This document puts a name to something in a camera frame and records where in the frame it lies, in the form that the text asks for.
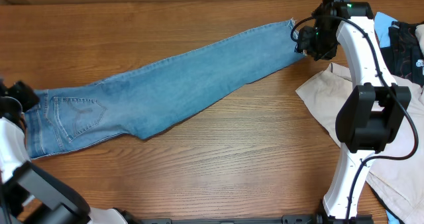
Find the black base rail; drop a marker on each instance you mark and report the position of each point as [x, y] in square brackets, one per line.
[232, 220]

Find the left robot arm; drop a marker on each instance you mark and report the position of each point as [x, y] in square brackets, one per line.
[22, 181]

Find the light blue denim jeans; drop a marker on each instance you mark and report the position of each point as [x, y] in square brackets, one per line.
[149, 100]

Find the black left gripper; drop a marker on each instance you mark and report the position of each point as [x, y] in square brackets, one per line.
[18, 91]

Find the dark navy printed garment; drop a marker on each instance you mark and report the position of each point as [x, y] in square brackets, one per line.
[403, 57]

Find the light blue garment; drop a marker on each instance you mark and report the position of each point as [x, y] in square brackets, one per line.
[382, 23]

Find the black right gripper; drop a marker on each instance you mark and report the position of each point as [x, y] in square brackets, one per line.
[303, 44]

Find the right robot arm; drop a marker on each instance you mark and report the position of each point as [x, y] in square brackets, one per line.
[372, 114]

